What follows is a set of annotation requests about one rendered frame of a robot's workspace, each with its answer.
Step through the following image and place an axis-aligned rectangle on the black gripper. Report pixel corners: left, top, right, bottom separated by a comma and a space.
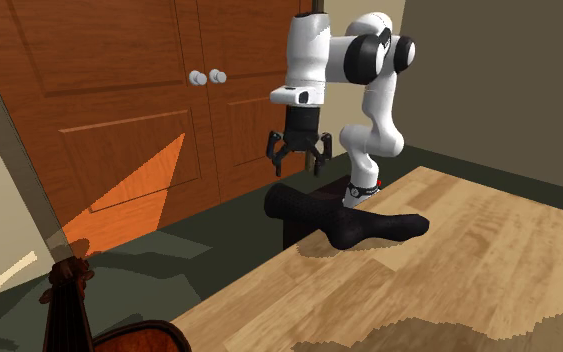
266, 105, 334, 178

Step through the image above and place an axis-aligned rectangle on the dark robot stand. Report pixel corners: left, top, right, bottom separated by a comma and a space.
282, 174, 363, 251

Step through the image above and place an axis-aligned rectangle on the black sock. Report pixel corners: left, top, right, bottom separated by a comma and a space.
263, 182, 431, 251

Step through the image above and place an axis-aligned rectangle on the brown string instrument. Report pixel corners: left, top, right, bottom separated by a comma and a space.
38, 256, 194, 352

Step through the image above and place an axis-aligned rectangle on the brown wooden double door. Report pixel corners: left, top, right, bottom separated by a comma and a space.
0, 0, 319, 258

